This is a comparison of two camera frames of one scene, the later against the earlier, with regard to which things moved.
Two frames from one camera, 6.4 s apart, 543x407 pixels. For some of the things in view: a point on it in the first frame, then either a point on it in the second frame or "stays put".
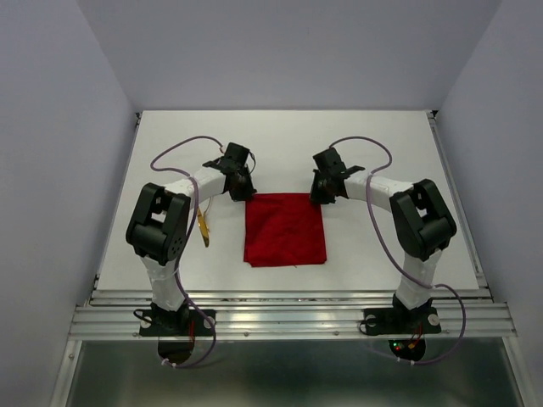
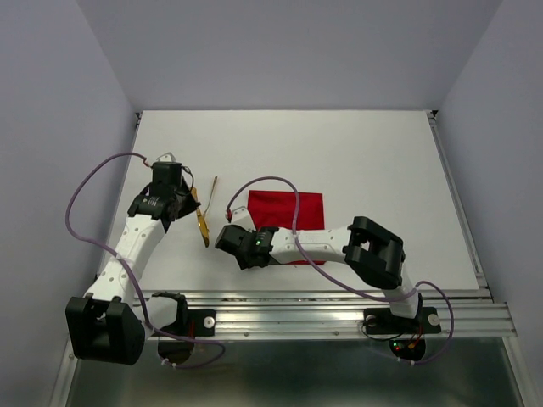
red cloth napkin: x=283 y=229 stays put
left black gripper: x=247 y=194 -> x=191 y=204
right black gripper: x=315 y=195 -> x=243 y=262
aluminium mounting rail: x=465 y=313 stays put
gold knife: x=203 y=226 stays put
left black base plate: x=186 y=322 stays put
